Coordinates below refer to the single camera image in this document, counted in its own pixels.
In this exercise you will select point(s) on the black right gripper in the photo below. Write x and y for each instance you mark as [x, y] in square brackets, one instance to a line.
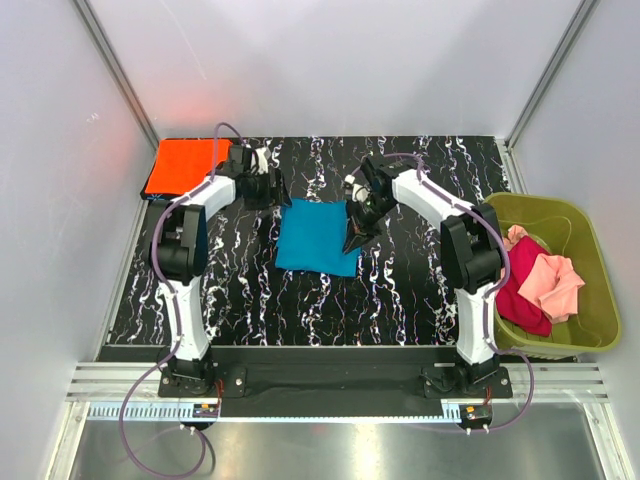
[356, 224]

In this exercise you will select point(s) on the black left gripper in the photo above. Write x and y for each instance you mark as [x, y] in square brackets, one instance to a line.
[270, 196]

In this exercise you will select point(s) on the blue t shirt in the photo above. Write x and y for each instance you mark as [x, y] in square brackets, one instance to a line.
[311, 239]

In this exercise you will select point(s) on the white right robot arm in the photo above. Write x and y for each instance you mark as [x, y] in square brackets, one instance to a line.
[473, 258]

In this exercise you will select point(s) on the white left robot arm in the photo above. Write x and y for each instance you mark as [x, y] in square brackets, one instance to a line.
[177, 244]

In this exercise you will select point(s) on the folded orange t shirt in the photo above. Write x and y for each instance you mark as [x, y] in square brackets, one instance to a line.
[182, 164]

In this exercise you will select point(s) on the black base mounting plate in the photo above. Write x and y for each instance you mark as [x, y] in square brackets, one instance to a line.
[280, 404]

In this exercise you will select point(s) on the pink t shirt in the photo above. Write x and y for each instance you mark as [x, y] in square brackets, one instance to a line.
[542, 289]

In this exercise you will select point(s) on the olive green plastic bin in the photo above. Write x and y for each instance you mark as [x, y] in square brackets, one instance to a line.
[562, 229]

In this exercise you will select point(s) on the aluminium frame rail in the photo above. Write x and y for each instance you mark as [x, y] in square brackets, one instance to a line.
[547, 382]

